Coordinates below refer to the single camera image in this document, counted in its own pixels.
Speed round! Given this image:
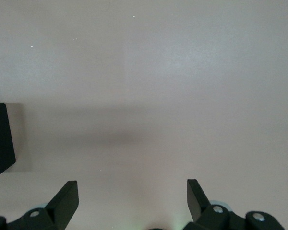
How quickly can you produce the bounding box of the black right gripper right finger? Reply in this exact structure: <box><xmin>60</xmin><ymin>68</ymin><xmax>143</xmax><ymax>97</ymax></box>
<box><xmin>183</xmin><ymin>179</ymin><xmax>286</xmax><ymax>230</ymax></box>

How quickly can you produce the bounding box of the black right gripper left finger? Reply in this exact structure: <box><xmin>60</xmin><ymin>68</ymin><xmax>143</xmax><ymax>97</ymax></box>
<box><xmin>0</xmin><ymin>180</ymin><xmax>80</xmax><ymax>230</ymax></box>

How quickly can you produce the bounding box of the black rectangular block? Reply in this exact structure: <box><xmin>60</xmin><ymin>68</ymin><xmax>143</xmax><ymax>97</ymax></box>
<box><xmin>0</xmin><ymin>103</ymin><xmax>16</xmax><ymax>181</ymax></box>

